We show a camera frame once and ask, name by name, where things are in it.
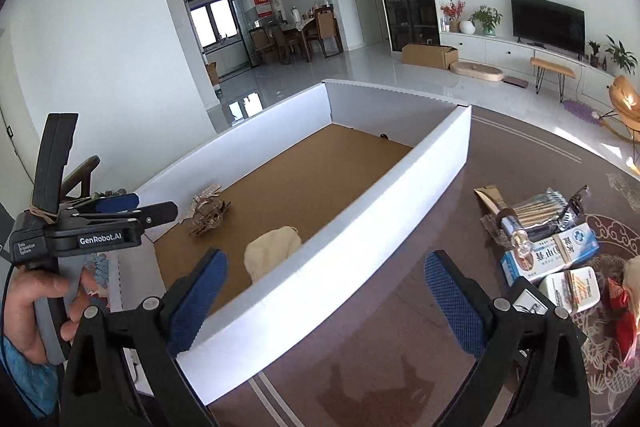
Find black printed box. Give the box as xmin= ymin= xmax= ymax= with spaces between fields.
xmin=486 ymin=277 xmax=587 ymax=351

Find blue white medicine box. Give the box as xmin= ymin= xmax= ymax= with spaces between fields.
xmin=500 ymin=223 xmax=599 ymax=286

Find white sunscreen bottle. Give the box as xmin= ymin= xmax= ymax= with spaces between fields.
xmin=538 ymin=267 xmax=601 ymax=315

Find small glass perfume bottle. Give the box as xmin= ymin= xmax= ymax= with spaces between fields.
xmin=496 ymin=208 xmax=534 ymax=271

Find cream knit glove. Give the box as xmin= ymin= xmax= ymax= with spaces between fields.
xmin=623 ymin=256 xmax=640 ymax=305
xmin=244 ymin=225 xmax=302 ymax=284

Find chopsticks bundle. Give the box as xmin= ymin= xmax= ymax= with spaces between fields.
xmin=474 ymin=185 xmax=567 ymax=245

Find red snack packet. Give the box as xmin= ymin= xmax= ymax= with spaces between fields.
xmin=604 ymin=277 xmax=639 ymax=364

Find black frame eyeglasses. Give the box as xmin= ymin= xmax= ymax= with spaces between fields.
xmin=558 ymin=185 xmax=590 ymax=231

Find person left hand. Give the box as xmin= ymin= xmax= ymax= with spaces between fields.
xmin=2 ymin=267 xmax=106 ymax=365

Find wooden model toy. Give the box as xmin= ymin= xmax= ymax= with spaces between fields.
xmin=180 ymin=183 xmax=231 ymax=235

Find large white cardboard box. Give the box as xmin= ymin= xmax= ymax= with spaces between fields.
xmin=108 ymin=80 xmax=472 ymax=403

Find dining table with chairs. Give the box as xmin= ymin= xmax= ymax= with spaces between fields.
xmin=248 ymin=6 xmax=345 ymax=64

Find round floor cushion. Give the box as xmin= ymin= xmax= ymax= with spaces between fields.
xmin=449 ymin=61 xmax=504 ymax=82

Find wooden bench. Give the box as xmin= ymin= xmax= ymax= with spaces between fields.
xmin=529 ymin=56 xmax=577 ymax=103

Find orange lounge chair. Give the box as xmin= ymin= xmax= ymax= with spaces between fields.
xmin=598 ymin=75 xmax=640 ymax=144

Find white tv cabinet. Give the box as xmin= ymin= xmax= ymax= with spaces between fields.
xmin=439 ymin=30 xmax=632 ymax=113

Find brown cardboard box on floor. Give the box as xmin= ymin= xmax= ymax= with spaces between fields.
xmin=401 ymin=43 xmax=459 ymax=70

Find leafy plant by tv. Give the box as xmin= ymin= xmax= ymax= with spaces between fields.
xmin=605 ymin=36 xmax=639 ymax=76

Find green potted plant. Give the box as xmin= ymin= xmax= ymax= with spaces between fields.
xmin=471 ymin=4 xmax=503 ymax=36

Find black flat television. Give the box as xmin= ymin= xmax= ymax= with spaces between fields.
xmin=510 ymin=0 xmax=586 ymax=54

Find red flower vase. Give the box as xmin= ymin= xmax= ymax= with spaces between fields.
xmin=440 ymin=0 xmax=465 ymax=32

